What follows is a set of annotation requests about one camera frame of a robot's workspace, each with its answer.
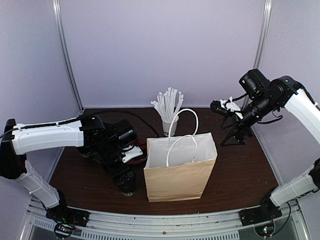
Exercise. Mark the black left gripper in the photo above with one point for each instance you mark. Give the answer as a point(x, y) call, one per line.
point(120, 180)

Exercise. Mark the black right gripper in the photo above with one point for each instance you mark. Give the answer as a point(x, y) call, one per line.
point(235, 131)

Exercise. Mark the brown paper bag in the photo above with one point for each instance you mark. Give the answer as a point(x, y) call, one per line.
point(178, 167)

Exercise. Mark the black white paper cup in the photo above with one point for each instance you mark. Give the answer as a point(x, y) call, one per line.
point(128, 191)

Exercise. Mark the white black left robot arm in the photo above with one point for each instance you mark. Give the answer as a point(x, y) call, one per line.
point(113, 143)

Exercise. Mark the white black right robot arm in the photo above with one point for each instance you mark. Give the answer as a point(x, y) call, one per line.
point(270, 101)

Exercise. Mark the red floral plate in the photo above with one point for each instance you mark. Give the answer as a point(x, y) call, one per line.
point(142, 157)

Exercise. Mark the paper cup holding straws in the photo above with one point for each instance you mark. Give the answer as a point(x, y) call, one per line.
point(169, 127)

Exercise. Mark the bundle of white wrapped straws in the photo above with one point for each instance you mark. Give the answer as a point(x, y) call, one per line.
point(168, 103)

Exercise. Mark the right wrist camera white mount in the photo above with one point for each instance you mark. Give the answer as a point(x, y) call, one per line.
point(226, 108)

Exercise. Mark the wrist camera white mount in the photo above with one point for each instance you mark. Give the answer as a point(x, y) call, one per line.
point(226, 108)
point(133, 153)

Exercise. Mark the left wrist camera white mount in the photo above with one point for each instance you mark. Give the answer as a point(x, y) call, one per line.
point(133, 153)

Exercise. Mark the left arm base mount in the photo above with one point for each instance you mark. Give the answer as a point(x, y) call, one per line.
point(66, 219)

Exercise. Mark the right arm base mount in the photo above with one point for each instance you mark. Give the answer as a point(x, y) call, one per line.
point(261, 217)

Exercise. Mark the aluminium front rail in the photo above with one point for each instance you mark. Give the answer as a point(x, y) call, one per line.
point(224, 225)

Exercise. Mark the right aluminium wall post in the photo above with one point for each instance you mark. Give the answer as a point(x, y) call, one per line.
point(264, 30)

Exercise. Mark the aluminium wall post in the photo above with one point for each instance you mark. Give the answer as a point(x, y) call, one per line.
point(264, 30)
point(65, 53)

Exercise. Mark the left aluminium wall post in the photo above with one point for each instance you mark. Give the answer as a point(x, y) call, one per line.
point(65, 53)

